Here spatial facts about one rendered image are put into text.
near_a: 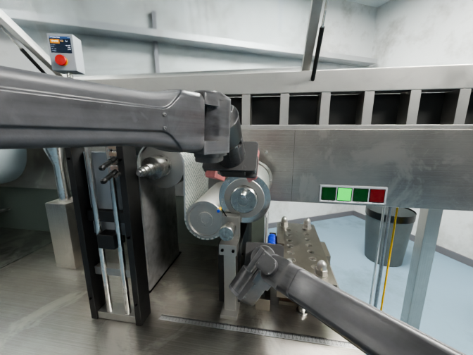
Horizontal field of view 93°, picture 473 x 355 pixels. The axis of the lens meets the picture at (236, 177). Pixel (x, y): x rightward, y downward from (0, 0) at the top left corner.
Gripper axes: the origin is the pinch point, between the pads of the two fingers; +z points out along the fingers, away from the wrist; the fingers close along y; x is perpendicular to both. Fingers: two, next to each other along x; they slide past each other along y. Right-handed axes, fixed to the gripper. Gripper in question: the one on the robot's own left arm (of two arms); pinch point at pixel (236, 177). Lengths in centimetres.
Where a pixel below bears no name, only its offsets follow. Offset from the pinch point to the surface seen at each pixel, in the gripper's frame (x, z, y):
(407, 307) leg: -19, 97, 78
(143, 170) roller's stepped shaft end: 1.4, 1.2, -23.9
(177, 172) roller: 6.6, 11.0, -19.9
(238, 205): -1.5, 13.6, -0.9
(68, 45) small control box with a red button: 35, -11, -52
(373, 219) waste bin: 64, 206, 114
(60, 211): -4, 27, -70
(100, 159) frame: 3.4, -0.2, -36.1
